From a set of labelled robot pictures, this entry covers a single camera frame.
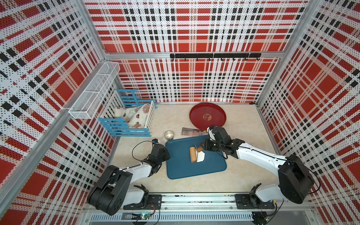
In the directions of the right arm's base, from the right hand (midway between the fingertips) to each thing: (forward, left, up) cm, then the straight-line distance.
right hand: (204, 146), depth 85 cm
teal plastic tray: (-8, +17, -8) cm, 20 cm away
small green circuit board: (-35, +34, -7) cm, 49 cm away
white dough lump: (-3, +2, -9) cm, 10 cm away
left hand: (+1, +24, -9) cm, 25 cm away
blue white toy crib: (+16, +60, -2) cm, 62 cm away
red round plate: (+32, -3, -9) cm, 34 cm away
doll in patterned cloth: (+26, +50, -2) cm, 56 cm away
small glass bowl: (+13, +24, -8) cm, 29 cm away
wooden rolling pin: (-1, +7, -5) cm, 9 cm away
